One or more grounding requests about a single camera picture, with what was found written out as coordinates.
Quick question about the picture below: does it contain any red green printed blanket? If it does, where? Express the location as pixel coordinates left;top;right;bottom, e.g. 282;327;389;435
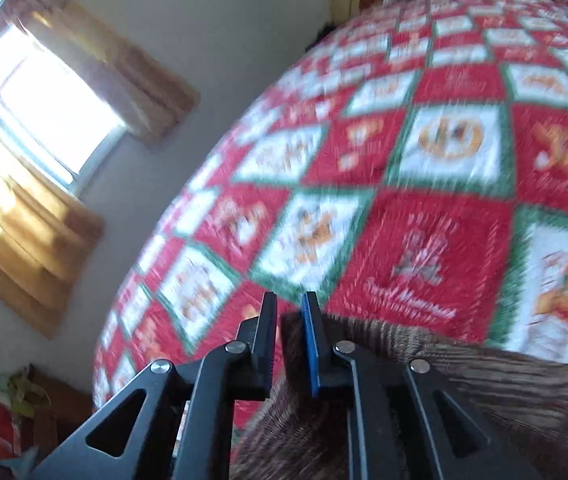
91;0;568;453

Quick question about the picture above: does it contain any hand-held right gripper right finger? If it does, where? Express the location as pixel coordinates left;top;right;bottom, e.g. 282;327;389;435
302;291;539;480

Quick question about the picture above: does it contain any bright window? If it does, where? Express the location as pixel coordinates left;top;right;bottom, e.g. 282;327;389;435
0;22;127;193

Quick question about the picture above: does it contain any brown knit sweater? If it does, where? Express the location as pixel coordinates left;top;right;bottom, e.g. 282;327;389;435
229;310;568;480

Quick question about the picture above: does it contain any yellow curtain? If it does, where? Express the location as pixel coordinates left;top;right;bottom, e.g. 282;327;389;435
0;105;106;341
4;0;201;152

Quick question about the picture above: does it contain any brown wooden cabinet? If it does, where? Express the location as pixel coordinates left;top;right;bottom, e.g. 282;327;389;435
26;365;96;461

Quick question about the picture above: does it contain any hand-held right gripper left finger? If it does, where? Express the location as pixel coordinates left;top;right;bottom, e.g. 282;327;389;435
29;291;279;480

